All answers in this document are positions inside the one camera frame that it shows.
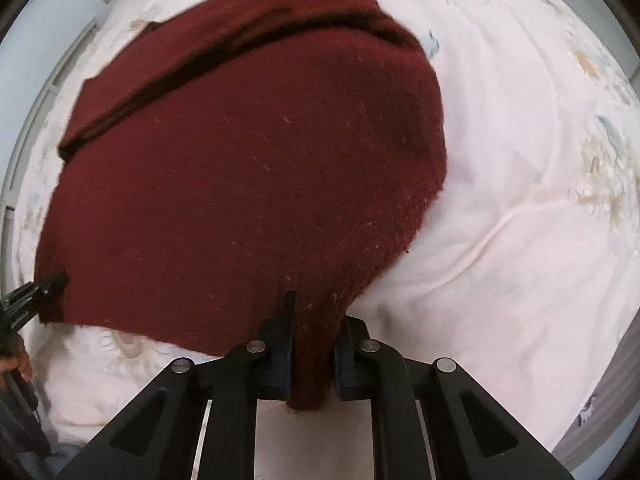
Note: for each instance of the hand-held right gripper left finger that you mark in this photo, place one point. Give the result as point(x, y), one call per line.
point(282, 360)

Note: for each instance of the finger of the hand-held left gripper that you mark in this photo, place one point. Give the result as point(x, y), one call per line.
point(47, 285)

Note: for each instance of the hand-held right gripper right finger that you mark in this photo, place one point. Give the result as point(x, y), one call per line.
point(346, 375)

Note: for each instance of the dark red knit sweater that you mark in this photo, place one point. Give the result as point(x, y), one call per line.
point(240, 170)

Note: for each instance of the person's left hand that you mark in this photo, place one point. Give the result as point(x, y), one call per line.
point(21, 360)

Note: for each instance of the white floral duvet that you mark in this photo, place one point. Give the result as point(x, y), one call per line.
point(510, 170)

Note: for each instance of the grey bed frame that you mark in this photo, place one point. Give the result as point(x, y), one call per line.
point(605, 410)

